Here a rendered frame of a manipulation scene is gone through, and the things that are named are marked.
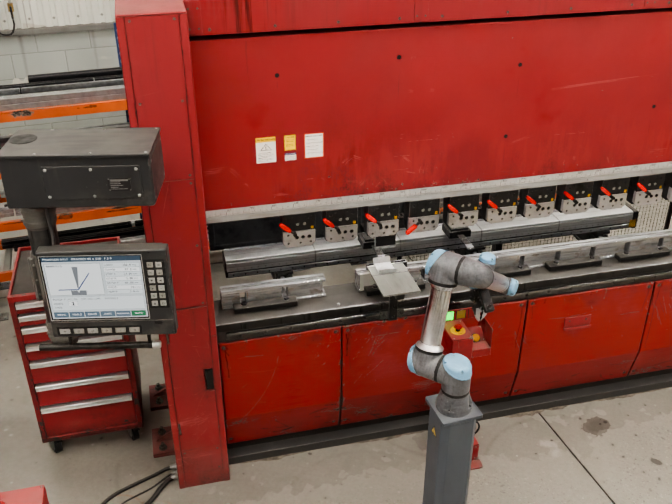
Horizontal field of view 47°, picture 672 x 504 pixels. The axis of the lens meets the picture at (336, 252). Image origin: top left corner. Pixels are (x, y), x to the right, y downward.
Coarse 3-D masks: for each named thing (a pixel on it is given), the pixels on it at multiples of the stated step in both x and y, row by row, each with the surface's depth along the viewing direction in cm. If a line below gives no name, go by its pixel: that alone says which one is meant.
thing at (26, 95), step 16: (32, 80) 486; (48, 80) 489; (64, 80) 481; (80, 80) 481; (96, 80) 483; (112, 80) 482; (0, 96) 462; (16, 96) 455; (32, 96) 455; (48, 96) 458; (64, 96) 461; (80, 96) 464; (96, 96) 467; (112, 96) 470
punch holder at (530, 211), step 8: (520, 192) 383; (528, 192) 375; (536, 192) 376; (544, 192) 378; (552, 192) 379; (520, 200) 385; (528, 200) 377; (536, 200) 379; (544, 200) 380; (520, 208) 386; (528, 208) 379; (536, 208) 381; (544, 208) 382; (552, 208) 383; (528, 216) 382; (536, 216) 383; (544, 216) 384
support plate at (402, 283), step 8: (392, 264) 379; (400, 264) 379; (376, 272) 372; (400, 272) 372; (408, 272) 372; (376, 280) 366; (384, 280) 366; (392, 280) 366; (400, 280) 366; (408, 280) 366; (384, 288) 360; (392, 288) 360; (400, 288) 360; (408, 288) 360; (416, 288) 360; (384, 296) 355
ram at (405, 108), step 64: (192, 64) 307; (256, 64) 313; (320, 64) 320; (384, 64) 327; (448, 64) 334; (512, 64) 341; (576, 64) 348; (640, 64) 356; (256, 128) 326; (320, 128) 333; (384, 128) 341; (448, 128) 348; (512, 128) 356; (576, 128) 365; (640, 128) 373; (256, 192) 341; (320, 192) 348; (448, 192) 364
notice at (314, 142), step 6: (306, 138) 334; (312, 138) 335; (318, 138) 335; (306, 144) 335; (312, 144) 336; (318, 144) 337; (306, 150) 337; (312, 150) 337; (318, 150) 338; (306, 156) 338; (312, 156) 339; (318, 156) 339
